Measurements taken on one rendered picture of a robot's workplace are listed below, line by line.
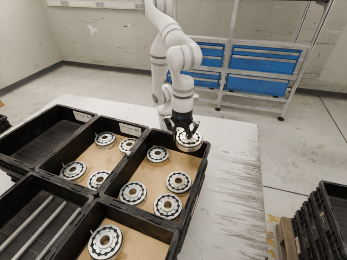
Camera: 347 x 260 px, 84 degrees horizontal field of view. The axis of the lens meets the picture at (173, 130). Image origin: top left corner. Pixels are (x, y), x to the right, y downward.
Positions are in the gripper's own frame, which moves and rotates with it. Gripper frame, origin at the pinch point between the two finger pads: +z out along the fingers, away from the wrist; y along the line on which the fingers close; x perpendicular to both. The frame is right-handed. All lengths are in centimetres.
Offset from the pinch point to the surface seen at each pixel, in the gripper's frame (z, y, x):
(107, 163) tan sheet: 17.2, -32.3, -8.7
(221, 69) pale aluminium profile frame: 41, 4, 180
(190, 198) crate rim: 6.9, 9.0, -21.0
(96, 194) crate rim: 7.4, -21.7, -28.6
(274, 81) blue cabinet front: 50, 68, 184
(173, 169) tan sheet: 17.0, -2.2, -3.3
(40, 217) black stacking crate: 17, -41, -38
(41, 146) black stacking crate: 18, -70, -8
